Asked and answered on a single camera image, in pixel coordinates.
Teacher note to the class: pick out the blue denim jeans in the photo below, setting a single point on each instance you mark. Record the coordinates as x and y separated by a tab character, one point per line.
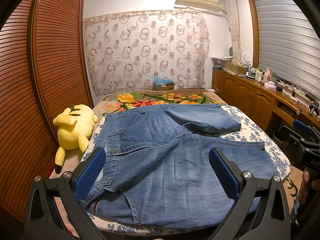
175	159

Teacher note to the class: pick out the person's right hand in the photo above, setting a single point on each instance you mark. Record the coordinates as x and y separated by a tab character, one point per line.
307	181

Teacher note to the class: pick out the brown cardboard box on cabinet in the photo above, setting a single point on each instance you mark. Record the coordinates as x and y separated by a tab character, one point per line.
235	68

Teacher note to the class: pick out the pink tissue pack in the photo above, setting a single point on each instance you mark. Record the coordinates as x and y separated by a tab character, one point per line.
270	85

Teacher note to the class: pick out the floral beige bed blanket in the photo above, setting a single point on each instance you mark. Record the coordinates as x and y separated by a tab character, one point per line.
249	131

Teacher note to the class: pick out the brown louvered wardrobe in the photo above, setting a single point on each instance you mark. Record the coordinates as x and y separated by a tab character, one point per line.
42	72

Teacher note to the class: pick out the wooden sideboard cabinet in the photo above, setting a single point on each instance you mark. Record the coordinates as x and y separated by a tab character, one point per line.
268	109

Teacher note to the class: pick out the grey window roller blind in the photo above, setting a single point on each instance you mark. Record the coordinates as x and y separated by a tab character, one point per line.
288	44

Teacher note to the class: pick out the beige tied side curtain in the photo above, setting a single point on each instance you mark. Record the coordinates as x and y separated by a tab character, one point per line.
234	28

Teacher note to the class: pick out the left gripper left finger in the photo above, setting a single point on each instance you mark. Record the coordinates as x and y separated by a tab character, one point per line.
43	219

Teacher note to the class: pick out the cardboard box with blue cloth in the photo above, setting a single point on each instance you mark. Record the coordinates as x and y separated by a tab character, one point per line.
162	84

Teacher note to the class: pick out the yellow Pikachu plush toy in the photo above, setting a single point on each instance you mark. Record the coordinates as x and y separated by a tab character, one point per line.
75	126

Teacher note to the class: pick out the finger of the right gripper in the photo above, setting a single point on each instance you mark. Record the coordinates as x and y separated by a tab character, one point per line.
287	134
301	126

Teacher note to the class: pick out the pink bottle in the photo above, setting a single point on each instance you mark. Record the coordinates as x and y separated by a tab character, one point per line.
267	77

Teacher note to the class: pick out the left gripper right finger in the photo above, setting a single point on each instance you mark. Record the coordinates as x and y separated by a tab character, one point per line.
260	209

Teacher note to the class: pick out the circle patterned sheer curtain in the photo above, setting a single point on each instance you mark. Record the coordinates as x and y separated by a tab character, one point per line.
130	51

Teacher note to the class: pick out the blue floral white quilt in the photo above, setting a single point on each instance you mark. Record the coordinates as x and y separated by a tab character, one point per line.
252	134

